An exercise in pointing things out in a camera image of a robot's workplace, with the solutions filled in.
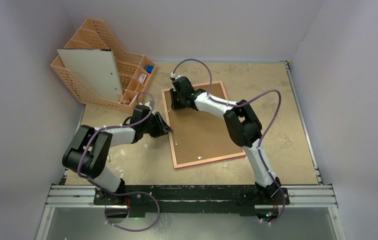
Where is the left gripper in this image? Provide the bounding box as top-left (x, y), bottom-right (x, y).
top-left (142, 112), bottom-right (172, 138)

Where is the pink picture frame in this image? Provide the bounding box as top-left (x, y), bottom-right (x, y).
top-left (161, 80), bottom-right (246, 170)

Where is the brown cardboard backing board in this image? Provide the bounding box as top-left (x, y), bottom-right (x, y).
top-left (165, 84), bottom-right (242, 166)

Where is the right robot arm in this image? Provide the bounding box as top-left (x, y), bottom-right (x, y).
top-left (170, 73), bottom-right (284, 204)

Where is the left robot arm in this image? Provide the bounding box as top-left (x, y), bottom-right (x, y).
top-left (62, 105), bottom-right (172, 205)

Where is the blue item in organizer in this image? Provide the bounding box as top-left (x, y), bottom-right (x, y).
top-left (145, 65), bottom-right (154, 74)

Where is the white red small box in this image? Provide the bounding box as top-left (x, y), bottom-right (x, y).
top-left (137, 73), bottom-right (147, 84)

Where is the orange plastic file organizer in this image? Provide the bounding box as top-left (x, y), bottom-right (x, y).
top-left (51, 18), bottom-right (157, 114)

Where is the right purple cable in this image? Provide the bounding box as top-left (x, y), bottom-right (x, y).
top-left (170, 58), bottom-right (287, 226)

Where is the purple cable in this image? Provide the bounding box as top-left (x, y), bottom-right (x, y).
top-left (170, 58), bottom-right (287, 226)
top-left (76, 91), bottom-right (162, 232)

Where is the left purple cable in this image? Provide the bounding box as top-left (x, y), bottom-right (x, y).
top-left (76, 91), bottom-right (162, 232)

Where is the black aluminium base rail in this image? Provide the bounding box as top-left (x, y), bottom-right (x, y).
top-left (45, 185), bottom-right (337, 218)

